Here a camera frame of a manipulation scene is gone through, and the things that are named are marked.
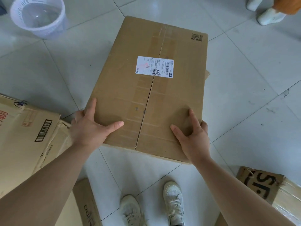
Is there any person's right hand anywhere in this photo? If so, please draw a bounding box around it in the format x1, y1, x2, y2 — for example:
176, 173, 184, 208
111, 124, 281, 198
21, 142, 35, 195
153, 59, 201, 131
170, 109, 211, 165

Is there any person's left hand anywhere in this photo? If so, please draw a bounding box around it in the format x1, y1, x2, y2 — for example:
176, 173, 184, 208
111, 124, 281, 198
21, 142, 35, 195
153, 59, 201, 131
70, 97, 125, 149

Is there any brown cardboard box with label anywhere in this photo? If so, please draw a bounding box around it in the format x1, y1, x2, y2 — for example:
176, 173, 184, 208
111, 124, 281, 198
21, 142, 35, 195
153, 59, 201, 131
84, 16, 209, 165

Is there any person's left forearm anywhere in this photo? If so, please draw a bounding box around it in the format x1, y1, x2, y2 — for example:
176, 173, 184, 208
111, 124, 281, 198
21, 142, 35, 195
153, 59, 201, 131
0, 142, 100, 226

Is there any person's right forearm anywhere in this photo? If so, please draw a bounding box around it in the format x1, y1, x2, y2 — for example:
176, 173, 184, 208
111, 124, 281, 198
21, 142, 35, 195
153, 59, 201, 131
192, 155, 297, 226

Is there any flattened plain cardboard box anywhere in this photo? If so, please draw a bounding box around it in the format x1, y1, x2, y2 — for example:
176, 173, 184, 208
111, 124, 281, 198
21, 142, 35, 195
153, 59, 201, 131
32, 119, 73, 177

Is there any person's right white sneaker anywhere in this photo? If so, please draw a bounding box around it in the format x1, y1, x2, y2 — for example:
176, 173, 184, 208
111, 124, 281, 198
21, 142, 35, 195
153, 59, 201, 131
163, 181, 185, 226

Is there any person's white sneaker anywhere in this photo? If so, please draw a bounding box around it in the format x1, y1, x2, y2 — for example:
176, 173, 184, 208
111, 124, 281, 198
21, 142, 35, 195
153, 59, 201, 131
163, 181, 185, 226
119, 195, 144, 226

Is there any white shipping label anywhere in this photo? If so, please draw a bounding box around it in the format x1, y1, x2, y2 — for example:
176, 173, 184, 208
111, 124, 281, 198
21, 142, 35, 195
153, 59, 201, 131
135, 56, 174, 78

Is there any cardboard box with black lettering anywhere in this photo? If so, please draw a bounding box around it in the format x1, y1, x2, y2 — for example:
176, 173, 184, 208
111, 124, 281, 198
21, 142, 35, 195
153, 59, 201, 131
55, 178, 103, 226

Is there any person's left white sneaker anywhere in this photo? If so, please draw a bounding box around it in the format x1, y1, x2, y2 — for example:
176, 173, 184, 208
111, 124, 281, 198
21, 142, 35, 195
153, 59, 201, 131
119, 195, 144, 226

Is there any flattened cardboard box with barcode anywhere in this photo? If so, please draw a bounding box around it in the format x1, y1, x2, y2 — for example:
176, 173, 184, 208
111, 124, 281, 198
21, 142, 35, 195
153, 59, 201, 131
0, 94, 61, 200

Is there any taped cardboard box with scrawl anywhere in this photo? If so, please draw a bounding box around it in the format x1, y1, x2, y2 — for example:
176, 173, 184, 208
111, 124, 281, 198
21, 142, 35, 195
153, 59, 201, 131
215, 166, 301, 226

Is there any white plastic waste basket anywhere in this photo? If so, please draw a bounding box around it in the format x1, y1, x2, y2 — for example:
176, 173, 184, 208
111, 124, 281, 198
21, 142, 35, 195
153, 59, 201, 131
10, 0, 69, 40

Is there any clear plastic bin liner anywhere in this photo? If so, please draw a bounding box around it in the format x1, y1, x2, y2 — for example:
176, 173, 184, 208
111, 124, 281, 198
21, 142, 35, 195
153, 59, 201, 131
18, 1, 60, 28

